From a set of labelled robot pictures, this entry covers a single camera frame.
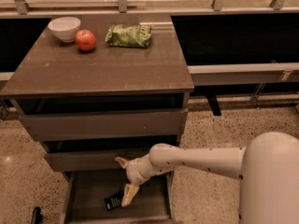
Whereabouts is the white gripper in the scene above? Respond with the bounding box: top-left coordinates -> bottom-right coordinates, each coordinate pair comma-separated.
114,154 -> 175,207

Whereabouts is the dark blue rxbar wrapper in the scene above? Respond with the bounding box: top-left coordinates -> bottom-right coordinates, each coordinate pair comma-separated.
104,191 -> 123,211

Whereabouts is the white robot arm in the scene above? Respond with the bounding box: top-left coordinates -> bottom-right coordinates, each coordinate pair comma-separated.
115,132 -> 299,224

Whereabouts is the grey open bottom drawer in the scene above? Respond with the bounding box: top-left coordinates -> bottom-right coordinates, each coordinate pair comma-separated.
59,169 -> 175,224

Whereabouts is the grey middle drawer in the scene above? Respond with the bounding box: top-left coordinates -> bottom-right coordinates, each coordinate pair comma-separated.
44,148 -> 150,172

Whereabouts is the grey top drawer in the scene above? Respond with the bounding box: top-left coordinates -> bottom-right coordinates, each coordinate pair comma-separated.
20,109 -> 187,141

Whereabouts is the grey drawer cabinet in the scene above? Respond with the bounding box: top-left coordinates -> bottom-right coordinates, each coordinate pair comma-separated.
0,14 -> 195,224

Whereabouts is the black object bottom left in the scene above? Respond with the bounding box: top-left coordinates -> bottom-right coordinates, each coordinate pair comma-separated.
30,207 -> 42,224

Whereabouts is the grey low bench shelf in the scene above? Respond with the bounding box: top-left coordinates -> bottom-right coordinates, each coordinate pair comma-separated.
188,63 -> 299,116

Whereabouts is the green chip bag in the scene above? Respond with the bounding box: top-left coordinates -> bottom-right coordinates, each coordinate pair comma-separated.
106,24 -> 152,49

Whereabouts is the red apple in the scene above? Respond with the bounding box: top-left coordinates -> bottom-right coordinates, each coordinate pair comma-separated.
75,30 -> 97,51

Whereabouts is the white ceramic bowl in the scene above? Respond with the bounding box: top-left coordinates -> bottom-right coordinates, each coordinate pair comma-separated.
48,17 -> 81,43

